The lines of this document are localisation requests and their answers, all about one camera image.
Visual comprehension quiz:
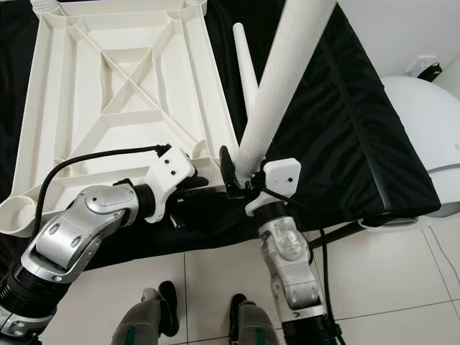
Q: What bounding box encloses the white wall socket with plug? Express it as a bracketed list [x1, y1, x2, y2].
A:
[406, 56, 443, 78]

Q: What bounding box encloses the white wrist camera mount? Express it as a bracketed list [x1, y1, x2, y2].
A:
[147, 149, 198, 224]
[244, 158, 301, 218]

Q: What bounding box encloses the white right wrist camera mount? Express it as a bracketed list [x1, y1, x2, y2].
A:
[244, 158, 301, 218]

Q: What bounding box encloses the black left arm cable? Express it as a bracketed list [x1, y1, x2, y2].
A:
[36, 144, 173, 238]

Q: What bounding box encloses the white plastic table top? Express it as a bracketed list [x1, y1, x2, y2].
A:
[0, 0, 242, 238]

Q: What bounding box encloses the black metal table leg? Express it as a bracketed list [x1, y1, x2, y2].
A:
[309, 221, 364, 249]

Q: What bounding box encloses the white rounded appliance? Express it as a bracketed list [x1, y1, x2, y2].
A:
[359, 75, 460, 229]

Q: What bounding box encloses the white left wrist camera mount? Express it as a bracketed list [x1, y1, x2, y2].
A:
[147, 149, 198, 224]

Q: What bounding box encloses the silver robot right leg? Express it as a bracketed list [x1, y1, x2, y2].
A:
[229, 293, 281, 345]

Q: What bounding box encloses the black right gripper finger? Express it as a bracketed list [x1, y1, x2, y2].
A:
[218, 146, 236, 189]

